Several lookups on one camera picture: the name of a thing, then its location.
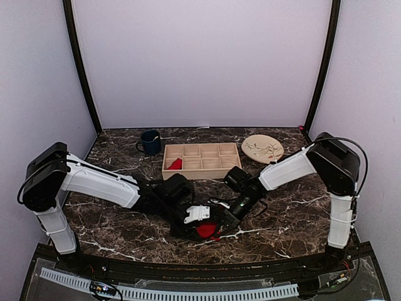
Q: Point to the white slotted cable duct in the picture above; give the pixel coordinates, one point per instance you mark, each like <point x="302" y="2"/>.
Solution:
<point x="153" y="290"/>

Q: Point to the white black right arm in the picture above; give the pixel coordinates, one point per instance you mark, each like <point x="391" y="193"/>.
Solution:
<point x="329" y="157"/>

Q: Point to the round beige decorated plate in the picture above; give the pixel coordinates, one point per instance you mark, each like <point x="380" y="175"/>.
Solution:
<point x="262" y="148"/>

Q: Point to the red santa sock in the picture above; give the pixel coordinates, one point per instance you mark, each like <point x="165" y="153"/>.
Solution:
<point x="206" y="230"/>

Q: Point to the plain red sock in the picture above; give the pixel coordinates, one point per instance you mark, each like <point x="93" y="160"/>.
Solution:
<point x="176" y="165"/>

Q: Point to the black left corner post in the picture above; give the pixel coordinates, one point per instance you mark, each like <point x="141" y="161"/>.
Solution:
<point x="79" y="65"/>

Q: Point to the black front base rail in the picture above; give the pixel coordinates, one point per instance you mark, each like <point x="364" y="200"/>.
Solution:
<point x="363" y="266"/>

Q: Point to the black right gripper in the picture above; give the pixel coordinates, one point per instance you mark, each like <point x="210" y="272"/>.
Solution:
<point x="232" y="221"/>

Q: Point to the wooden compartment tray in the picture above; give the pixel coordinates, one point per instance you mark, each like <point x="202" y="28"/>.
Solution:
<point x="201" y="161"/>

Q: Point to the black right corner post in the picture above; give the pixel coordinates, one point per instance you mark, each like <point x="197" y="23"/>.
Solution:
<point x="324" y="66"/>

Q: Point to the dark blue mug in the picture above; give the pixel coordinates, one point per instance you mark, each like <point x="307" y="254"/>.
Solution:
<point x="149" y="143"/>

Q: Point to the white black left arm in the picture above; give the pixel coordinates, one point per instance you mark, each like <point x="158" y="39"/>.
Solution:
<point x="58" y="170"/>

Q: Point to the black corner post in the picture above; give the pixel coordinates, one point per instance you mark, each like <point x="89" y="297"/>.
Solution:
<point x="79" y="65"/>
<point x="324" y="66"/>

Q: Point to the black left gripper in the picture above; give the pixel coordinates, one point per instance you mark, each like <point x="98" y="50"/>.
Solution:
<point x="186" y="232"/>

